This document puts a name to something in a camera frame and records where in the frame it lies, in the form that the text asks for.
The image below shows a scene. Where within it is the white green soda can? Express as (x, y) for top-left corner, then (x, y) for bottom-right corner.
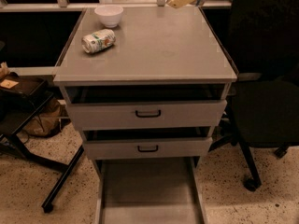
(81, 29), (116, 54)

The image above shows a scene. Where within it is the grey drawer cabinet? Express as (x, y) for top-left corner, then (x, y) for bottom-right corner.
(52, 6), (238, 175)

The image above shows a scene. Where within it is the grey top drawer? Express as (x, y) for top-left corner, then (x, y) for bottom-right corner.
(67, 100), (226, 131)

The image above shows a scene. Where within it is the grey middle drawer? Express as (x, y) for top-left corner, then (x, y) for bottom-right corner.
(83, 127), (212, 160)

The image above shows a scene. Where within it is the grey open bottom drawer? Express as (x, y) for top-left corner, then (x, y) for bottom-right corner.
(94, 158), (208, 224)

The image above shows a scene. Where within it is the white bowl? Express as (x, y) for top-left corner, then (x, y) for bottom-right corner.
(94, 5), (124, 28)

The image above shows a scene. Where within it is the black office chair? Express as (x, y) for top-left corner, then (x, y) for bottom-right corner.
(212, 0), (299, 191)

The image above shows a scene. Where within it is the brown bag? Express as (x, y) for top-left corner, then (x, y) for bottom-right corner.
(23, 98), (70, 137)

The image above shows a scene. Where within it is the black side table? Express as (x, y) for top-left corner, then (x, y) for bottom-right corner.
(0, 72), (85, 214)

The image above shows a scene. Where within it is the black top drawer handle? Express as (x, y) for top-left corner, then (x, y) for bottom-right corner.
(135, 109), (162, 119)

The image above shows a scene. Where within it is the black drawer handle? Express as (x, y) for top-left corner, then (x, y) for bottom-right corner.
(135, 109), (162, 119)
(137, 146), (159, 153)

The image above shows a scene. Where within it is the black middle drawer handle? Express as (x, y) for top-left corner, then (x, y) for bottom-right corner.
(137, 146), (159, 153)

